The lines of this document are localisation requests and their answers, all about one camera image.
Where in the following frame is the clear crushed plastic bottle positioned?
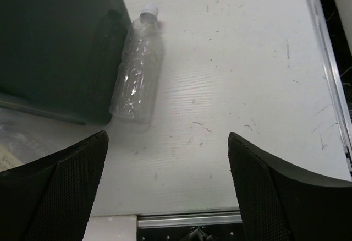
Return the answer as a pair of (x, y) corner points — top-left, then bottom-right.
(109, 3), (164, 124)

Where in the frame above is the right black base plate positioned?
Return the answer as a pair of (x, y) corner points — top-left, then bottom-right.
(137, 211), (246, 240)

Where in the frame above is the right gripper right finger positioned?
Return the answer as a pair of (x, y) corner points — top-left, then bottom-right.
(228, 132), (351, 240)

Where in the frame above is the large clear labelled bottle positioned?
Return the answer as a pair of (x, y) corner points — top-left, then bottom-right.
(1, 109), (51, 171)

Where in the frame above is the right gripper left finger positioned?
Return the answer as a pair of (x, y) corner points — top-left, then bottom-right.
(1, 130), (109, 240)

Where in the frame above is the dark green plastic bin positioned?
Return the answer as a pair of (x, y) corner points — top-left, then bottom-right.
(1, 0), (131, 125)

